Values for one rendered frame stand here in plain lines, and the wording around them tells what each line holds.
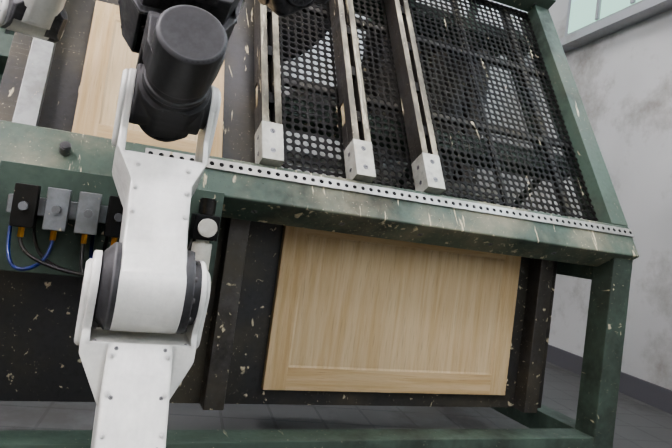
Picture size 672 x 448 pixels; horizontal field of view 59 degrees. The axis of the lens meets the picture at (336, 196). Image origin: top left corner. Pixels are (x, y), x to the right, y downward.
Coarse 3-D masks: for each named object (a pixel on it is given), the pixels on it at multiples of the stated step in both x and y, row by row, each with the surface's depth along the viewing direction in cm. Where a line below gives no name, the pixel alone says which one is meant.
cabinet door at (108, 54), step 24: (96, 0) 170; (96, 24) 166; (120, 24) 170; (96, 48) 162; (120, 48) 166; (96, 72) 158; (120, 72) 161; (96, 96) 154; (96, 120) 151; (168, 144) 156; (192, 144) 159; (216, 144) 162
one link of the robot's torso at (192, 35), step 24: (168, 24) 93; (192, 24) 95; (216, 24) 97; (144, 48) 99; (168, 48) 92; (192, 48) 93; (216, 48) 95; (144, 72) 102; (168, 72) 95; (192, 72) 95; (216, 72) 101; (168, 96) 101; (192, 96) 102
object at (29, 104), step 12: (36, 48) 152; (48, 48) 153; (36, 60) 150; (48, 60) 152; (24, 72) 147; (36, 72) 148; (48, 72) 152; (24, 84) 145; (36, 84) 147; (24, 96) 144; (36, 96) 145; (24, 108) 142; (36, 108) 143; (12, 120) 140; (24, 120) 141; (36, 120) 142
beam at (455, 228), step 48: (0, 144) 134; (48, 144) 139; (96, 144) 144; (144, 144) 150; (240, 192) 154; (288, 192) 160; (336, 192) 166; (432, 240) 182; (480, 240) 185; (528, 240) 188; (576, 240) 197; (624, 240) 207
